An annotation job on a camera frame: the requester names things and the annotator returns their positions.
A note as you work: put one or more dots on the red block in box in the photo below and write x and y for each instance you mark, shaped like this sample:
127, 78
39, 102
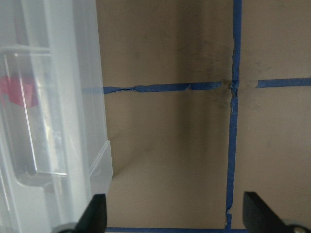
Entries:
19, 90

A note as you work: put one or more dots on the clear plastic box lid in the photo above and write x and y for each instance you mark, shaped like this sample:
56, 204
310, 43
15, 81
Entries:
47, 151

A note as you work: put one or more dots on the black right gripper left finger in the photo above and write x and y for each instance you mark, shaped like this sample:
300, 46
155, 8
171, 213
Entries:
94, 218

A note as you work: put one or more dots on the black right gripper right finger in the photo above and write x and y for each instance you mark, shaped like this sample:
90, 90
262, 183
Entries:
258, 217

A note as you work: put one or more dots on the clear plastic storage box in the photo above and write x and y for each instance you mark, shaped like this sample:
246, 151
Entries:
101, 171

